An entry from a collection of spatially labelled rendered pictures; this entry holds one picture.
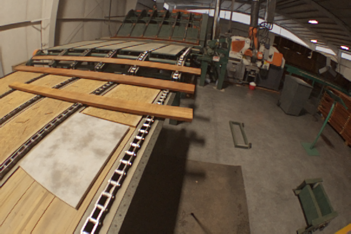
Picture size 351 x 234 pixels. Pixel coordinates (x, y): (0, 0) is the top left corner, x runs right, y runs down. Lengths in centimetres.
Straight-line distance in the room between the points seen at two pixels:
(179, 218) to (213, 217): 33
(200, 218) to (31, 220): 131
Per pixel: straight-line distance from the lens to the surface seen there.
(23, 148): 110
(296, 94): 425
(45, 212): 78
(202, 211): 158
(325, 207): 227
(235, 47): 524
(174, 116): 104
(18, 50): 683
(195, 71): 207
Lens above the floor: 142
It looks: 26 degrees down
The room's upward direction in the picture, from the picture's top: 7 degrees clockwise
